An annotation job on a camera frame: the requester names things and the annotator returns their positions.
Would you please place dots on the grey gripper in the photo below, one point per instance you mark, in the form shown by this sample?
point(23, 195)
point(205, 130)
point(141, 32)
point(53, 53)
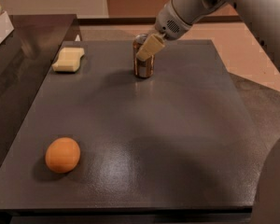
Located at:
point(168, 22)

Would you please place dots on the orange soda can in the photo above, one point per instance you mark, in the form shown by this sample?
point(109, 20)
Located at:
point(141, 69)

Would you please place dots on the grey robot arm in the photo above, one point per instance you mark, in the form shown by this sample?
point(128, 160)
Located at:
point(262, 18)

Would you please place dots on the yellow sponge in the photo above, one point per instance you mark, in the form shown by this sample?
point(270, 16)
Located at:
point(68, 60)

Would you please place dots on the orange fruit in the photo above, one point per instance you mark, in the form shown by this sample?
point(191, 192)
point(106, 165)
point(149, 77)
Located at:
point(62, 155)

